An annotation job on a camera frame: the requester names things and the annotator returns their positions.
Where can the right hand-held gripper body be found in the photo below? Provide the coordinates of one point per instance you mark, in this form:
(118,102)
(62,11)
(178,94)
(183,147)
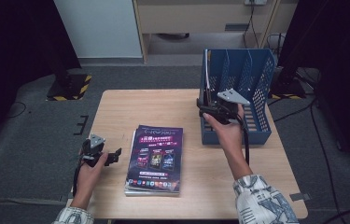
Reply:
(225,107)

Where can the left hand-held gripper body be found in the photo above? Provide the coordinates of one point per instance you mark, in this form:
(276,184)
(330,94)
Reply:
(92,152)

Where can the blue plastic file rack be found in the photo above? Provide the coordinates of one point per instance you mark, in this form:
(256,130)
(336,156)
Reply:
(216,138)

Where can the black book with red print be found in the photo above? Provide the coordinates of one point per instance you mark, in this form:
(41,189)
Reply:
(207,71)

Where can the purple magazine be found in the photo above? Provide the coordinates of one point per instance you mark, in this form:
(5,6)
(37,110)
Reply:
(157,158)

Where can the person's left hand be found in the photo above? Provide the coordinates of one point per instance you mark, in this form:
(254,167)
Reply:
(87,177)

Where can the person's right hand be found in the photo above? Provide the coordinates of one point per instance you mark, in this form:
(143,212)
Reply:
(228,133)

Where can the stand base with hazard stripes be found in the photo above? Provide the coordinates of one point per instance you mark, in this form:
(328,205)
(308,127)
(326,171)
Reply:
(73,88)
(287,90)

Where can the grey label on desk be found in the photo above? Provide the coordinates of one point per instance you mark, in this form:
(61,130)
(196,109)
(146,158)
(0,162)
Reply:
(236,27)

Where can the light wooden desk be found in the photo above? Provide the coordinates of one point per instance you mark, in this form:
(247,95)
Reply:
(194,18)

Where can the white power strip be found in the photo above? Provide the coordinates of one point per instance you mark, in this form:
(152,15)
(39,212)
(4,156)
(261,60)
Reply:
(255,2)

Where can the black curtain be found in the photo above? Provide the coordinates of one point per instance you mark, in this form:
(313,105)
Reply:
(343,62)
(14,62)

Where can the white panel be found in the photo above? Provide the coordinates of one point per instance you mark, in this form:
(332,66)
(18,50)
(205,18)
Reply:
(101,28)

